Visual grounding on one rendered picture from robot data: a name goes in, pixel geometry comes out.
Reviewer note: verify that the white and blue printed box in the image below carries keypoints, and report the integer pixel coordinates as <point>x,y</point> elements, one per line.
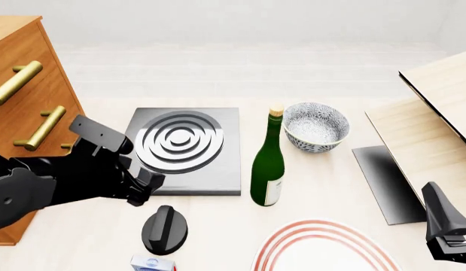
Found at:
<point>151,264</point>

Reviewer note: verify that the pale wooden box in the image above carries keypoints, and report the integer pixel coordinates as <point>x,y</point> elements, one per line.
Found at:
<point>421,132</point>

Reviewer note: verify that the small flat plate on stalk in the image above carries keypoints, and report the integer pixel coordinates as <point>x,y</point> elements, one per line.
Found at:
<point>101,134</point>

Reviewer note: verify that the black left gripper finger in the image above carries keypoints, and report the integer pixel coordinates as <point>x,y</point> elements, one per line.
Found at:
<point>151,179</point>
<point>139,198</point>

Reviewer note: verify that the round black stove knob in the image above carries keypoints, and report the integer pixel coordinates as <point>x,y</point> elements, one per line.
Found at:
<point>165,231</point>

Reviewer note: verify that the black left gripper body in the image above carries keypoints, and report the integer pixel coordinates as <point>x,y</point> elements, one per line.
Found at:
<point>119,176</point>

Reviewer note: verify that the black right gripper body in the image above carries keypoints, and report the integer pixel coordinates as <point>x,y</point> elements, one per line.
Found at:
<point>452,248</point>

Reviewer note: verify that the blue patterned bowl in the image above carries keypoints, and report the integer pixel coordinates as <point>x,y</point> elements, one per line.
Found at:
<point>315,132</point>

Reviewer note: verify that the wooden cabinet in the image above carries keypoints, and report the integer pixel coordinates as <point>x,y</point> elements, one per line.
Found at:
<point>27,48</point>

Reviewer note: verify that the flat black stove plate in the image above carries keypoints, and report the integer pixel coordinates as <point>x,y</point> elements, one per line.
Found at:
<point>221,158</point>

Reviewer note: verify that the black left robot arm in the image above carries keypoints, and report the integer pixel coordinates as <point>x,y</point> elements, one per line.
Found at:
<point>37,180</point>

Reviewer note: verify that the green wine bottle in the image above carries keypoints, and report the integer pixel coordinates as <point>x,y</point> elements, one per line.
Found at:
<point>268,169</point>

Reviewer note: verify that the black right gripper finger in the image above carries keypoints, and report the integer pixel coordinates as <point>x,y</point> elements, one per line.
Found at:
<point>441,211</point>

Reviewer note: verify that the white plate with red rings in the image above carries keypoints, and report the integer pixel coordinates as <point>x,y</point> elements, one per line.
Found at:
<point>274,248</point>

